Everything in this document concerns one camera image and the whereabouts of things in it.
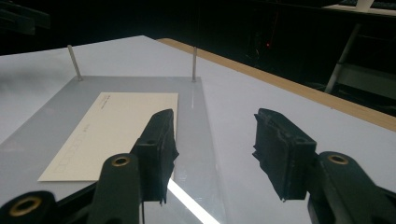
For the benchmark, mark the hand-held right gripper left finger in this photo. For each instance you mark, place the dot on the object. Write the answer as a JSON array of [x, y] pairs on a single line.
[[155, 155]]

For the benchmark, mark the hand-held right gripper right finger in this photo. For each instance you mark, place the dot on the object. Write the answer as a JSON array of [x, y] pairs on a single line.
[[281, 155]]

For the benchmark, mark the clear acrylic frame with pins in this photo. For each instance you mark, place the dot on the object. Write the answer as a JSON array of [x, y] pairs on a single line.
[[199, 124]]

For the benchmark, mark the grey metal rack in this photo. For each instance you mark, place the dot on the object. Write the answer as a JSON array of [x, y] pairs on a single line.
[[342, 57]]

